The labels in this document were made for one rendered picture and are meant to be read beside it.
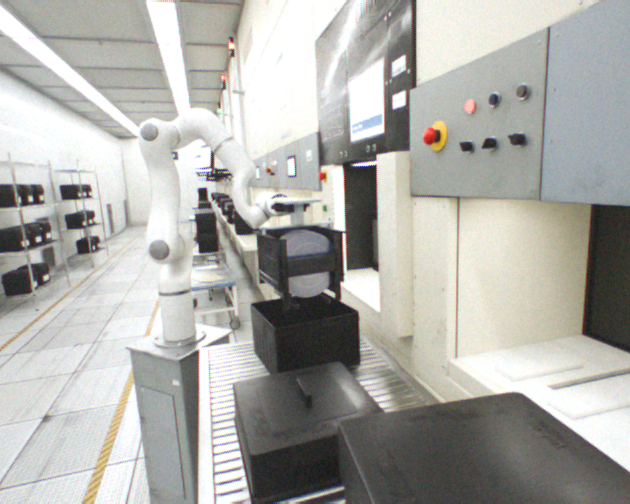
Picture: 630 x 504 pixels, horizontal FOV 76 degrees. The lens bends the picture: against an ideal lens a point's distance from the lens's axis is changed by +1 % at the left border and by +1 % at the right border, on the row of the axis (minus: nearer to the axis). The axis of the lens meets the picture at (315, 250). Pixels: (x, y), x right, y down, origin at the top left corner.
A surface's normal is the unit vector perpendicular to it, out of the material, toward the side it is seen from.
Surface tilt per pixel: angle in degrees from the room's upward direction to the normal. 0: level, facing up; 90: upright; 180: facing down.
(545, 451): 0
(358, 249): 90
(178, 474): 90
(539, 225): 90
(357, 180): 90
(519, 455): 0
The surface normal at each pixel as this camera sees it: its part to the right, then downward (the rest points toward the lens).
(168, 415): -0.48, 0.18
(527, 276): 0.27, 0.16
